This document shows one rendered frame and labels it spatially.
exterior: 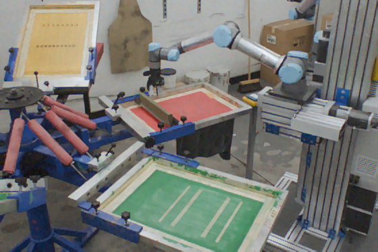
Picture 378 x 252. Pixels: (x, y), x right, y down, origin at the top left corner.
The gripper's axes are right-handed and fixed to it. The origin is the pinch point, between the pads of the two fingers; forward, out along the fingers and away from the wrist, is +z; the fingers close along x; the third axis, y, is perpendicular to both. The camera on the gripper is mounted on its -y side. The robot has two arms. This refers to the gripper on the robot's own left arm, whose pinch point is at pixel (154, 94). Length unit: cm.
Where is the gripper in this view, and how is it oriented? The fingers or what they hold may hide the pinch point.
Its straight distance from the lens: 274.6
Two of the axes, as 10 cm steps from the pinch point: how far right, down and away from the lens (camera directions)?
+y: 5.5, 3.7, -7.5
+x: 8.4, -2.3, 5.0
